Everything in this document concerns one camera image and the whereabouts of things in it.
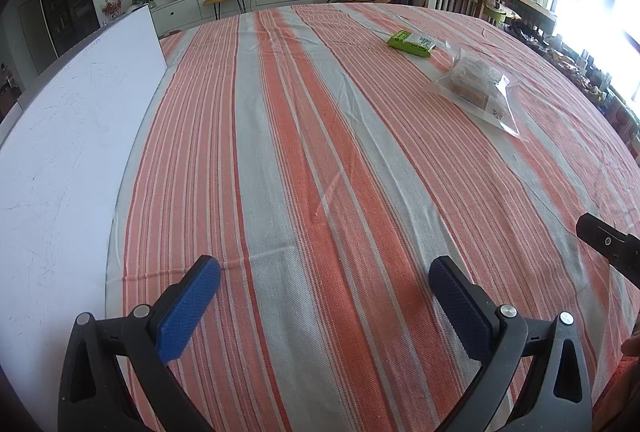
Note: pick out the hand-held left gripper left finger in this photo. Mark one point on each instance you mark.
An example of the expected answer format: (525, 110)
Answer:
(187, 307)

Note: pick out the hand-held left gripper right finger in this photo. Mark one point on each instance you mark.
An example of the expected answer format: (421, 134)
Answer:
(462, 312)

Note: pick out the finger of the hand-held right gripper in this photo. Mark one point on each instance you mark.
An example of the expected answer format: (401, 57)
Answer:
(615, 249)

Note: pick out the white cardboard box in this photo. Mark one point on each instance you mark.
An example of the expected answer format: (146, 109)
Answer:
(65, 137)

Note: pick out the clear packet of brown cakes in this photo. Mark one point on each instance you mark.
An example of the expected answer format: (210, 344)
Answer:
(475, 85)

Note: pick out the small green white packet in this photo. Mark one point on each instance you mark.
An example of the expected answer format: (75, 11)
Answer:
(411, 43)

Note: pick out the person's right hand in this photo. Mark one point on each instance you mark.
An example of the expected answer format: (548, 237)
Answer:
(632, 344)

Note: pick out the orange fleece clothing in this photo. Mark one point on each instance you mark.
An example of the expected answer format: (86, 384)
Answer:
(617, 397)

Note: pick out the orange striped tablecloth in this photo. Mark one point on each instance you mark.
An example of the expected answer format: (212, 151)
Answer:
(325, 162)

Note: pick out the wooden side table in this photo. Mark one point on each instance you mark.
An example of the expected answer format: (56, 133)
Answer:
(525, 10)

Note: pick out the red flowers in vase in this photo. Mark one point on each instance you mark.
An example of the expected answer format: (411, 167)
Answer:
(112, 7)

